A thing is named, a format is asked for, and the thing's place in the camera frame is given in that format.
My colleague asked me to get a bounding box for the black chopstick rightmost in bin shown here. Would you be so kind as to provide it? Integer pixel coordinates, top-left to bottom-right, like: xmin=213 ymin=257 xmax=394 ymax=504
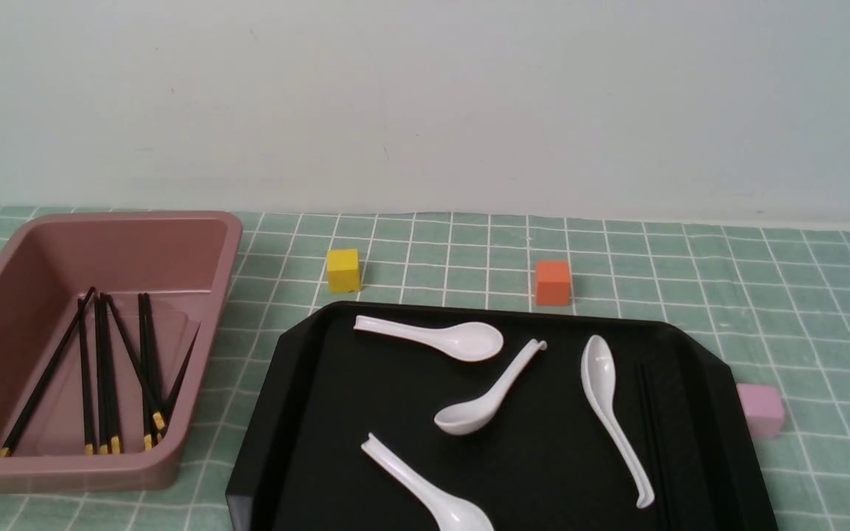
xmin=163 ymin=330 xmax=198 ymax=424

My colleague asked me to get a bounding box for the pink wooden cube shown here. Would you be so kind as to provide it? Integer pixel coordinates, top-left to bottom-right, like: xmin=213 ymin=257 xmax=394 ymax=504
xmin=736 ymin=383 xmax=786 ymax=440

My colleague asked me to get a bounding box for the orange wooden cube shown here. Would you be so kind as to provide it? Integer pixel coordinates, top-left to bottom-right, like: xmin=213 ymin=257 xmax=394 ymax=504
xmin=534 ymin=260 xmax=573 ymax=307

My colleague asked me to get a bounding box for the black chopstick in bin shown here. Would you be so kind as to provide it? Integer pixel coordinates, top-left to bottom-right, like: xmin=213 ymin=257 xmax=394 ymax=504
xmin=0 ymin=286 xmax=97 ymax=458
xmin=163 ymin=330 xmax=198 ymax=424
xmin=77 ymin=298 xmax=97 ymax=456
xmin=142 ymin=293 xmax=163 ymax=406
xmin=137 ymin=293 xmax=155 ymax=451
xmin=102 ymin=294 xmax=122 ymax=454
xmin=94 ymin=294 xmax=111 ymax=456

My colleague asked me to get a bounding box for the white spoon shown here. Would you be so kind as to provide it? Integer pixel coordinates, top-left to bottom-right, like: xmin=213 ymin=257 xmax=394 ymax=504
xmin=434 ymin=339 xmax=547 ymax=436
xmin=353 ymin=315 xmax=505 ymax=363
xmin=580 ymin=335 xmax=655 ymax=510
xmin=361 ymin=432 xmax=494 ymax=530

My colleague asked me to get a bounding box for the black chopstick diagonal in bin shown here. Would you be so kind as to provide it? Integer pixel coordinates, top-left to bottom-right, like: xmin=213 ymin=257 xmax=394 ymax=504
xmin=104 ymin=294 xmax=167 ymax=433

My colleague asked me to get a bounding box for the white spoon bottom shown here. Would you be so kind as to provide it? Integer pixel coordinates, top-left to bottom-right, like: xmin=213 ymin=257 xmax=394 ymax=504
xmin=361 ymin=432 xmax=494 ymax=530

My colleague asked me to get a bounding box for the yellow wooden cube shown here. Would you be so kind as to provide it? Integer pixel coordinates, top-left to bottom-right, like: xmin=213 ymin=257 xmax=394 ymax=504
xmin=326 ymin=248 xmax=362 ymax=294

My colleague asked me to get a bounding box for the black chopstick leftmost in bin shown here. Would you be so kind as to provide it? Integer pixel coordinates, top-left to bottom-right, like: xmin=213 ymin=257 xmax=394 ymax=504
xmin=0 ymin=286 xmax=97 ymax=458

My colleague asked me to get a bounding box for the green checkered tablecloth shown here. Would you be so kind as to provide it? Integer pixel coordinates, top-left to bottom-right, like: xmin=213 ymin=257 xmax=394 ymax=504
xmin=0 ymin=212 xmax=850 ymax=530

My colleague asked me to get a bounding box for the white spoon top left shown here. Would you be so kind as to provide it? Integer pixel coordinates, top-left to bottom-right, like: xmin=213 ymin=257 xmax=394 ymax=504
xmin=353 ymin=315 xmax=505 ymax=363

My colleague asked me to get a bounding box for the black plastic tray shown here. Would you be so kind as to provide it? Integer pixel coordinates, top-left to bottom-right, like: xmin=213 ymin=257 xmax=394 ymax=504
xmin=226 ymin=302 xmax=778 ymax=530

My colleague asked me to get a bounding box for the white spoon right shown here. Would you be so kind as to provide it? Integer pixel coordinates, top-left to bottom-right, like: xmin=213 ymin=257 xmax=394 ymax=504
xmin=580 ymin=335 xmax=655 ymax=510

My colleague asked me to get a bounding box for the white spoon centre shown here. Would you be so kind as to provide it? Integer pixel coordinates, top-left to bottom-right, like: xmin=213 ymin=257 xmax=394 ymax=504
xmin=434 ymin=339 xmax=547 ymax=436

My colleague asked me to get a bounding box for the pink plastic bin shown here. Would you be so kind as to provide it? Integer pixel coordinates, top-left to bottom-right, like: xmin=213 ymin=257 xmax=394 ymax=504
xmin=0 ymin=212 xmax=242 ymax=493

